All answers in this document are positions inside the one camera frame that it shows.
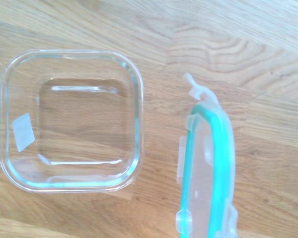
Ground clear lid with teal seal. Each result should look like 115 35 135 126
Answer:
175 72 238 238

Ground square glass food container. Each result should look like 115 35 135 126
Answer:
0 49 145 194

